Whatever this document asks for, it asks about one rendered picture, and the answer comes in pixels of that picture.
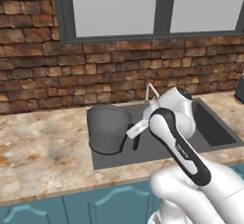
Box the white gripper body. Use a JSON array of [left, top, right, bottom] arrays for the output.
[[125, 119, 151, 139]]

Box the dark grey sink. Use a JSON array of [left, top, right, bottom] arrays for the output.
[[86, 97, 244, 172]]

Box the silver sink faucet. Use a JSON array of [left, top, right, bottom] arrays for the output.
[[144, 82, 162, 105]]

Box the teal cupboard door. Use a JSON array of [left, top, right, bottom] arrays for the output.
[[229, 162, 244, 178], [0, 194, 70, 224], [61, 179, 157, 224]]

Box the dark appliance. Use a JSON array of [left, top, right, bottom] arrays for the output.
[[234, 73, 244, 105]]

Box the grey framed window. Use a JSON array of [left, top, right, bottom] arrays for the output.
[[51, 0, 244, 44]]

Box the grey jug with handle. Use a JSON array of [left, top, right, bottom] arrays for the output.
[[87, 104, 142, 156]]

